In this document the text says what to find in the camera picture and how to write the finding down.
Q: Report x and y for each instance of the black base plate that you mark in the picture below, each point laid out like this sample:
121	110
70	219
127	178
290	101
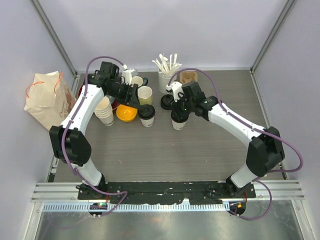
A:
167	192

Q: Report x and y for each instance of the slotted cable duct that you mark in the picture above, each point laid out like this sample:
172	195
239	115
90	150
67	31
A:
94	207

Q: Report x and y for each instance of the white paper cup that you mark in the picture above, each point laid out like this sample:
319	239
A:
178	124
147	122

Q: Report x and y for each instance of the black cup lid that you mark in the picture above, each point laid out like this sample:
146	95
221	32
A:
146	112

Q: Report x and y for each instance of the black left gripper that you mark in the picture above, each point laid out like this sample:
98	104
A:
129	99

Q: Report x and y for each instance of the pale green mug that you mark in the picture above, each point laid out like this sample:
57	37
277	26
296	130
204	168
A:
145	95

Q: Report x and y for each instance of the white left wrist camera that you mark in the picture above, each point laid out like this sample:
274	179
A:
128	75

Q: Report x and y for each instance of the white straw holder cup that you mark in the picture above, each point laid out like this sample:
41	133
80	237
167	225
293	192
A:
163	81

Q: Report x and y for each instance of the stack of black lids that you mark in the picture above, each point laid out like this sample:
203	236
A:
165	102

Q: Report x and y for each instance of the red round tray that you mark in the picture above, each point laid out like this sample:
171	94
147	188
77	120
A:
80	90

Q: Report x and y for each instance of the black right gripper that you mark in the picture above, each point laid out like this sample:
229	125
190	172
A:
175	107

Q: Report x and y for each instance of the brown paper bag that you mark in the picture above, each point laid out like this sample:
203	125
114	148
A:
49	99

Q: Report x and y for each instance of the stack of white paper cups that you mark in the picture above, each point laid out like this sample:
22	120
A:
104	112

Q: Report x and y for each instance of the dark green mug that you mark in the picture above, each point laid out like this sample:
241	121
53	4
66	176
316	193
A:
139	81

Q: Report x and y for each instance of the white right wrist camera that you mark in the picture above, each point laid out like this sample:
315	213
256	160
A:
176	89

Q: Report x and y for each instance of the orange bowl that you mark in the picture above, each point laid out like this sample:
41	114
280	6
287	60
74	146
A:
126	113

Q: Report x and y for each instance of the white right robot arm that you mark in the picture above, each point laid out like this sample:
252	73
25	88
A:
264	148

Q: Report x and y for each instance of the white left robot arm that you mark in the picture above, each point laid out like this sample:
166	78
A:
68	140

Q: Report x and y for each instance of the cardboard cup carrier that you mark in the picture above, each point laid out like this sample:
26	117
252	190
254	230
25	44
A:
188	76

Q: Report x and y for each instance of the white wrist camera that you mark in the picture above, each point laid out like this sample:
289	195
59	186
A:
176	89
128	75

